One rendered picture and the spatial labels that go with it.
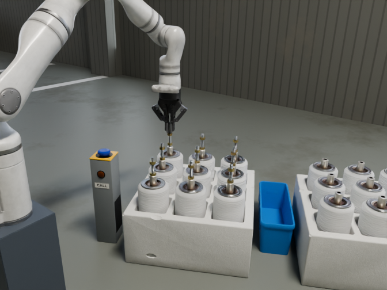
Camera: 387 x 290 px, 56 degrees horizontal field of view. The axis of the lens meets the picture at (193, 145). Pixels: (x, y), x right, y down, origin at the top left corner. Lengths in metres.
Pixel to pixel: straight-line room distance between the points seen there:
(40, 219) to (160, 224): 0.35
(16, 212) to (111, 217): 0.42
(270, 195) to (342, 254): 0.46
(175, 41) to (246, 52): 1.91
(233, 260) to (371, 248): 0.38
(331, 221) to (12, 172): 0.83
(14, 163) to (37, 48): 0.26
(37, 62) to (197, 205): 0.58
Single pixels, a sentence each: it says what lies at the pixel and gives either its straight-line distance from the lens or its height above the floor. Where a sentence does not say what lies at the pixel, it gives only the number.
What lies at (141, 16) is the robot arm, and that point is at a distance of 1.13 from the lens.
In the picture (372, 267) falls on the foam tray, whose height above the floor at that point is 0.10.
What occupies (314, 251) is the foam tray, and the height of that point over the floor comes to 0.13.
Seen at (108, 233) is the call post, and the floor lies 0.04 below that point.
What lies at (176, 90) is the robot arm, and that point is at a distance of 1.19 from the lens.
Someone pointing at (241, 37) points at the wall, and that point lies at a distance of 3.10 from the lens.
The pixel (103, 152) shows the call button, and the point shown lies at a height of 0.33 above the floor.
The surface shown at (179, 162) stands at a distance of 1.33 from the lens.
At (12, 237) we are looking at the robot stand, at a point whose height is 0.29.
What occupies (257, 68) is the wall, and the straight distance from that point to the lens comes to 3.04.
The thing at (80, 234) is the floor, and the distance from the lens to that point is 1.39.
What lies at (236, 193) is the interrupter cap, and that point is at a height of 0.25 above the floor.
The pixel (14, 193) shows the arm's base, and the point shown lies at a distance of 0.91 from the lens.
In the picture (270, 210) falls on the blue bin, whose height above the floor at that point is 0.00.
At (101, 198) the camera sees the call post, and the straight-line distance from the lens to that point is 1.24.
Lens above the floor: 0.79
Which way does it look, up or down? 22 degrees down
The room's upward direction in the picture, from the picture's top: 1 degrees clockwise
